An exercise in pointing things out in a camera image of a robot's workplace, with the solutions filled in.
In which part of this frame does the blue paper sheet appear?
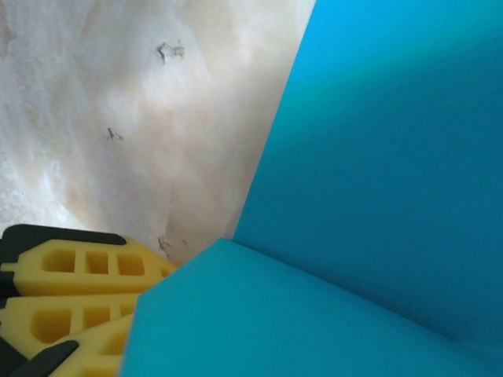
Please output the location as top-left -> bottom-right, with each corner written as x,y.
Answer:
117,0 -> 503,377

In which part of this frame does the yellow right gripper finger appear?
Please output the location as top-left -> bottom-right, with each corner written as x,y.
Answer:
15,315 -> 134,377

